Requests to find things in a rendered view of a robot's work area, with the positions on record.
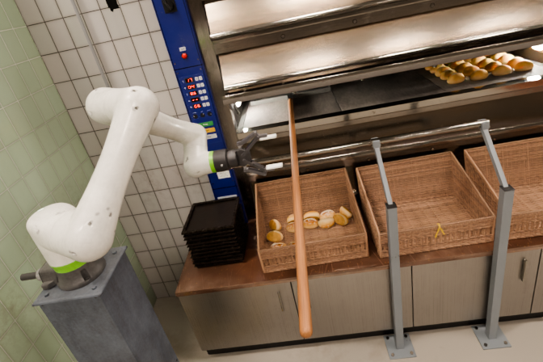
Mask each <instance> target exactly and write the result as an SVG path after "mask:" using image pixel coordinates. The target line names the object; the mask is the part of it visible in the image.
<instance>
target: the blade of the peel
mask: <svg viewBox="0 0 543 362"><path fill-rule="evenodd" d="M329 91H331V90H330V86H322V87H318V88H313V89H308V90H300V91H297V93H296V94H293V92H292V93H287V94H282V95H275V96H270V97H266V98H261V99H253V100H251V101H250V105H251V106H254V105H259V104H263V103H271V102H275V101H281V100H285V99H288V95H289V94H293V98H298V97H302V96H307V95H315V94H320V93H324V92H329Z"/></svg>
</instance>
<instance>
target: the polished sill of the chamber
mask: <svg viewBox="0 0 543 362"><path fill-rule="evenodd" d="M536 86H543V75H538V76H534V77H529V78H521V79H516V80H511V81H507V82H499V83H494V84H489V85H485V86H476V87H471V88H467V89H462V90H454V91H449V92H444V93H440V94H435V95H427V96H422V97H418V98H413V99H404V100H400V101H395V102H391V103H383V104H378V105H373V106H368V107H360V108H355V109H351V110H346V111H341V112H333V113H328V114H324V115H319V116H311V117H306V118H301V119H296V120H294V122H295V129H300V128H308V127H313V126H318V125H323V124H331V123H336V122H340V121H345V120H354V119H359V118H363V117H368V116H376V115H381V114H386V113H391V112H399V111H404V110H409V109H413V108H418V107H426V106H431V105H436V104H441V103H449V102H454V101H459V100H463V99H472V98H477V97H482V96H487V95H495V94H499V93H504V92H509V91H517V90H523V89H527V88H532V87H536ZM255 130H256V131H257V133H258V134H264V133H266V134H273V133H281V132H286V131H289V120H288V121H284V122H279V123H274V124H266V125H261V126H257V127H252V128H244V129H239V130H238V131H237V137H238V139H239V140H240V139H244V138H245V137H247V136H248V135H250V134H251V133H252V132H254V131H255Z"/></svg>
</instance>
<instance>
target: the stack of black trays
mask: <svg viewBox="0 0 543 362"><path fill-rule="evenodd" d="M239 202H240V199H239V196H236V197H230V198H225V199H220V200H210V201H205V202H199V203H194V204H193V205H192V208H191V210H190V212H189V214H188V217H187V220H186V222H185V225H184V227H183V231H182V233H181V234H182V235H183V237H184V238H185V239H184V241H187V243H186V245H187V248H188V247H189V250H188V251H191V254H190V255H191V258H190V259H192V261H194V262H193V264H195V266H194V267H197V268H200V267H211V266H217V265H223V264H230V263H241V262H243V260H244V257H245V251H246V240H247V234H248V225H246V223H245V219H244V216H243V215H244V213H243V209H242V206H241V205H242V204H239Z"/></svg>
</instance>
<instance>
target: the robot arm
mask: <svg viewBox="0 0 543 362"><path fill-rule="evenodd" d="M86 111H87V113H88V115H89V117H90V118H91V119H92V120H94V121H96V122H98V123H100V124H105V125H108V126H110V129H109V132H108V135H107V139H106V141H105V144H104V147H103V150H102V153H101V155H100V157H99V161H98V163H97V165H96V168H95V171H94V173H93V175H92V176H91V179H90V182H89V183H88V185H87V187H86V190H85V192H84V194H83V196H82V198H81V200H80V201H79V203H78V206H77V208H75V207H74V206H73V205H71V204H67V203H56V204H50V205H49V206H46V207H44V208H42V209H40V210H38V211H37V212H35V213H34V214H33V215H31V217H30V218H29V219H28V221H27V224H26V227H27V231H28V233H29V234H30V235H31V237H32V239H33V241H34V243H35V244H36V245H37V247H38V248H39V250H40V252H41V254H42V255H43V256H44V258H45V260H46V262H45V264H44V265H43V266H42V267H41V268H40V269H38V270H37V271H36V272H30V273H25V274H22V275H21V276H20V279H21V280H22V281H24V280H34V279H38V281H42V283H43V284H42V285H41V287H42V289H43V290H48V289H51V288H53V287H54V286H56V285H57V286H58V287H59V289H61V290H63V291H73V290H76V289H79V288H82V287H84V286H86V285H88V284H89V283H91V282H92V281H94V280H95V279H96V278H98V277H99V276H100V275H101V273H102V272H103V270H104V268H105V267H106V260H105V258H104V255H105V254H106V253H107V252H108V251H109V250H110V249H111V247H112V244H113V241H114V237H115V232H116V226H117V221H118V218H119V215H120V209H121V206H122V203H123V199H124V195H125V192H126V189H127V186H128V182H129V180H130V177H131V174H132V172H133V168H134V166H135V164H136V161H137V158H138V156H139V153H140V152H141V148H142V146H143V145H144V143H145V139H146V138H147V136H148V134H149V135H154V136H157V137H163V138H166V139H169V140H172V141H176V142H178V143H181V144H183V168H184V170H185V172H186V173H187V174H188V175H189V176H191V177H193V178H199V177H202V176H204V175H208V174H212V173H216V172H221V171H226V170H230V169H231V167H232V168H233V167H238V166H243V168H244V171H243V172H250V173H254V174H257V175H263V176H266V175H267V172H268V171H271V170H275V168H280V167H283V163H282V162H281V163H276V164H271V165H266V166H263V165H261V164H259V163H257V162H255V161H254V160H252V159H251V155H250V151H249V150H250V148H251V147H252V146H253V145H254V144H255V142H256V141H257V140H258V139H259V140H260V141H262V140H267V139H272V138H276V133H275V134H270V135H267V134H266V133H264V134H258V133H257V131H256V130H255V131H254V132H252V133H251V134H250V135H248V136H247V137H245V138H244V139H242V140H241V141H238V142H237V147H238V149H231V150H229V151H228V150H227V149H219V150H214V151H209V152H208V146H207V132H206V130H205V128H204V127H203V126H201V125H200V124H194V123H191V122H187V121H184V120H181V119H178V118H175V117H173V116H170V115H167V114H166V113H164V112H160V105H159V101H158V98H157V96H156V95H155V93H154V92H152V91H151V90H149V89H148V88H145V87H143V86H131V87H126V88H109V87H101V88H98V89H95V90H93V91H92V92H91V93H90V94H89V95H88V96H87V98H86ZM254 136H255V138H254V139H253V140H252V141H251V143H250V144H249V145H248V146H247V147H246V148H245V149H244V148H242V145H243V144H245V143H246V142H248V141H249V140H250V139H251V138H253V137H254ZM247 164H248V165H250V166H254V167H256V168H258V169H255V168H252V167H248V166H246V165H247Z"/></svg>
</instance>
